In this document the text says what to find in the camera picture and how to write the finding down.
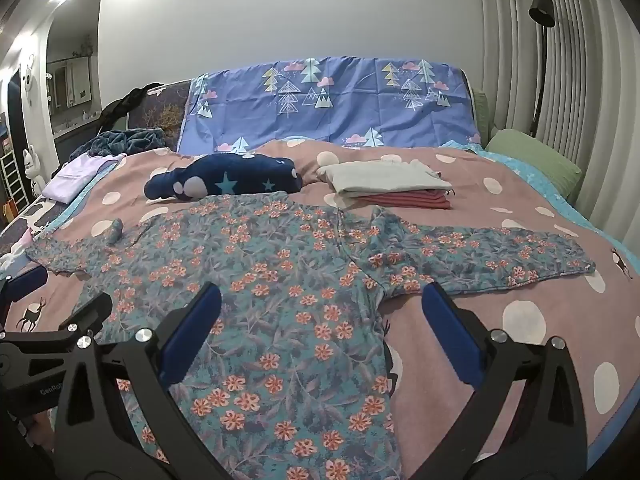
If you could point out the black garment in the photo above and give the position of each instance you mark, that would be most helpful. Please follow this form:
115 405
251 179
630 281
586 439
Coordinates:
120 107

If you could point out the pink polka dot blanket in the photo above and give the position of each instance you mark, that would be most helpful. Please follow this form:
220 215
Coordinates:
500 240

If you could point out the white pleated curtain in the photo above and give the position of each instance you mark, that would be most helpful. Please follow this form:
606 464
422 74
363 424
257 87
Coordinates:
590 85

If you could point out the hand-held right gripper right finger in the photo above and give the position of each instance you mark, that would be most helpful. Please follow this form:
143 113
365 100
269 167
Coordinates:
450 331

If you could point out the blue tree print sheet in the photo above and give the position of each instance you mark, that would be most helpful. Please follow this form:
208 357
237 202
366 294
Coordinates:
340 105

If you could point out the white ladder rack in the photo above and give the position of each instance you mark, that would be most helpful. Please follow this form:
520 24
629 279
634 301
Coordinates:
12 180

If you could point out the dark printed headboard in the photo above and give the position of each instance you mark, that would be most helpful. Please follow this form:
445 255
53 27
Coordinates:
165 110

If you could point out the navy star plush blanket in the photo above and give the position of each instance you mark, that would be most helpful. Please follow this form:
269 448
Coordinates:
235 175

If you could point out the teal floral garment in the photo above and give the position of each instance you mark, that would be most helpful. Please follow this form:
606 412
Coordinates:
280 280

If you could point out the dark teal blanket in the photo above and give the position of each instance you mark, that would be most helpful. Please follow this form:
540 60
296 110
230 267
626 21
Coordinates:
125 141

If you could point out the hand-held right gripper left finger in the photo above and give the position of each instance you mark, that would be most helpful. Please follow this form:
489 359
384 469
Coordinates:
194 331

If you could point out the folded grey garment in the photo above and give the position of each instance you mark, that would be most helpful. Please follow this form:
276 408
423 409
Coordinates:
385 175

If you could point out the folded red striped garment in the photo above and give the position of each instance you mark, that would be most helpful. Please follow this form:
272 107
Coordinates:
410 200

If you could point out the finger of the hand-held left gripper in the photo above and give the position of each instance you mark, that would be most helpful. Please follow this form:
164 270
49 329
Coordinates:
26 280
87 312

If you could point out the folded lavender cloth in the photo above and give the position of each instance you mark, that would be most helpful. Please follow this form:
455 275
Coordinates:
75 177

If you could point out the green pillow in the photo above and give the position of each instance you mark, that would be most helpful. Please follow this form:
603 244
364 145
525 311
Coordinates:
530 156

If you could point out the dark animal print sheet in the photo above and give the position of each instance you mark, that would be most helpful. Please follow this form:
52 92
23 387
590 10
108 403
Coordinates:
30 220

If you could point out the wall niche mirror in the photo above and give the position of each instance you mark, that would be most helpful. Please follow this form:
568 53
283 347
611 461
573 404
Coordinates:
70 82

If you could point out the green cushion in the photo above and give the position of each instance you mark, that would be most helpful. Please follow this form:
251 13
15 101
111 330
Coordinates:
481 110

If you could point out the white cat figurine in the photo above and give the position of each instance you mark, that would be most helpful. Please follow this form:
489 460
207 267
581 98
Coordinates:
31 162

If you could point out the black floor lamp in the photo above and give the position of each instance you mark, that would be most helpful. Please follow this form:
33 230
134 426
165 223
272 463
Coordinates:
542 7

